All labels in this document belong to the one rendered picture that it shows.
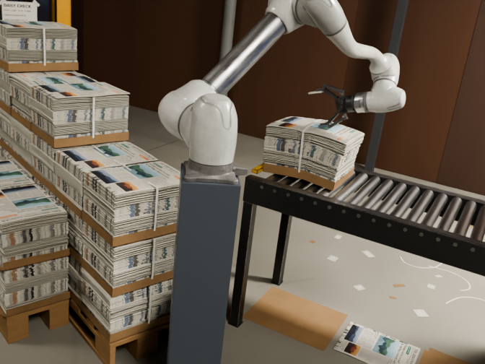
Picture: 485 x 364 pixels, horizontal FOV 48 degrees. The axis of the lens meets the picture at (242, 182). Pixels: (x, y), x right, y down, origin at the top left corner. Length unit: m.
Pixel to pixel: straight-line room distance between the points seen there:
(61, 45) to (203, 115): 1.52
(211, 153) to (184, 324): 0.66
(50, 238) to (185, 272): 0.82
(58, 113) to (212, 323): 1.17
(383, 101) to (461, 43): 2.95
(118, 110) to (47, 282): 0.87
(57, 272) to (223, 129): 1.22
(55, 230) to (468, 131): 3.90
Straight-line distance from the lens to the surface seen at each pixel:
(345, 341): 2.89
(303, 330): 2.90
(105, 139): 2.70
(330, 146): 2.42
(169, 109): 1.96
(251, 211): 2.53
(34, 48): 3.11
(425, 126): 5.43
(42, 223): 2.52
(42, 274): 2.64
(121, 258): 2.26
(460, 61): 5.31
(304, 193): 2.38
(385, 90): 2.42
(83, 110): 2.61
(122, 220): 2.18
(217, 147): 1.79
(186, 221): 1.86
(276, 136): 2.51
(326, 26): 2.08
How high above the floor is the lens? 1.66
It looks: 21 degrees down
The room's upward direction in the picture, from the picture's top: 7 degrees clockwise
